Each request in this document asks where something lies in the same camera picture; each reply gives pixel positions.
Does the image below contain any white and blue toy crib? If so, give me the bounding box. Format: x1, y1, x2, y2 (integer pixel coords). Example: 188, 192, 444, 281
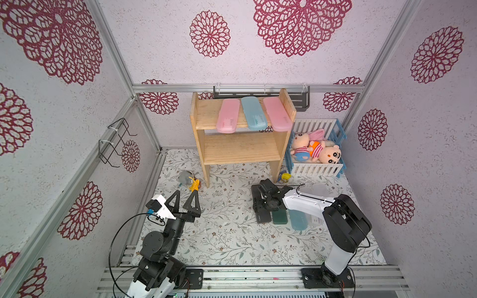
284, 119, 347, 177

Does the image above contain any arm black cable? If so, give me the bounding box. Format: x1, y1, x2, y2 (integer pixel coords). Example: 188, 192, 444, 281
108, 212, 166, 298
290, 183, 371, 298

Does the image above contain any dark green pencil case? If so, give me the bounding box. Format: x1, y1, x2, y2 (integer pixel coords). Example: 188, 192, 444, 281
272, 209, 288, 225

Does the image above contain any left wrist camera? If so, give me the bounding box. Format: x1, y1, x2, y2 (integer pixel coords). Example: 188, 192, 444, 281
146, 194, 176, 220

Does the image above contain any pink rabbit plush doll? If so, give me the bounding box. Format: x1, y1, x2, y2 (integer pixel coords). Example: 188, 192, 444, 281
290, 129, 325, 162

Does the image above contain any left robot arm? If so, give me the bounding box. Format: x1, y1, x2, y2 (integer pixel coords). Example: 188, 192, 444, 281
126, 190, 204, 298

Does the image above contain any cartoon boy plush doll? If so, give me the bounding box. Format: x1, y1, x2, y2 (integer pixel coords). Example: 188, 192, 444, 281
309, 140, 342, 164

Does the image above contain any pink pencil case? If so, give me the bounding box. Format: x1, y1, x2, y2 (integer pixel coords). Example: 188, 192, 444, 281
216, 99, 240, 134
263, 97, 293, 132

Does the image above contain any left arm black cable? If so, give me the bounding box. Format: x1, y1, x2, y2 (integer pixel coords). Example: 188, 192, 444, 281
108, 212, 166, 298

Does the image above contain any black wall shelf bracket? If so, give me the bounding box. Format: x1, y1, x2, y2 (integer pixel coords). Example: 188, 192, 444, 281
212, 87, 310, 112

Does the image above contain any dark grey pencil case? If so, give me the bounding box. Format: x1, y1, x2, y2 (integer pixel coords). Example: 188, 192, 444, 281
251, 185, 272, 224

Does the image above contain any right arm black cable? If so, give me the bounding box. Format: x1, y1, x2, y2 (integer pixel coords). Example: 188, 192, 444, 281
290, 183, 371, 298

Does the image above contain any small yellow blue toy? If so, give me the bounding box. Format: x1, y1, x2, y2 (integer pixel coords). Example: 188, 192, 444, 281
279, 170, 291, 183

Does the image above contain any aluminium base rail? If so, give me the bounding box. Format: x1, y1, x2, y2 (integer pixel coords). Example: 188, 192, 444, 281
96, 265, 411, 298

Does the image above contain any light blue pencil case top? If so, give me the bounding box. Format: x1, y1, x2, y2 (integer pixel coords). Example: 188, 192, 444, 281
241, 96, 268, 131

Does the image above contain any wooden two-tier shelf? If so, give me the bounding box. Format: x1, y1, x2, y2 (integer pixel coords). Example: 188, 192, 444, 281
190, 92, 291, 187

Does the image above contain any yellow and grey toy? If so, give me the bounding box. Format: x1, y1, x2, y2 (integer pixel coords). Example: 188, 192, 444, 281
178, 170, 201, 192

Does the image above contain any clear frosted pencil case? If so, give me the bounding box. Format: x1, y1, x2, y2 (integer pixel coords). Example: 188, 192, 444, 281
298, 184, 330, 197

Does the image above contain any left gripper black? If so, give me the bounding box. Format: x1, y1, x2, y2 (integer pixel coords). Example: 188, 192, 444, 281
163, 190, 200, 256

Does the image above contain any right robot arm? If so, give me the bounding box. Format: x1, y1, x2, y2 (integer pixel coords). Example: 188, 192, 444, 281
251, 179, 372, 284

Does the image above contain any black wire wall rack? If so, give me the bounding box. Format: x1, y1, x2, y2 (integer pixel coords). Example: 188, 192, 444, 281
98, 117, 137, 168

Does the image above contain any teal pencil case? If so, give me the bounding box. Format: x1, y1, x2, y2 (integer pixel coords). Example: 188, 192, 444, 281
288, 210, 308, 232

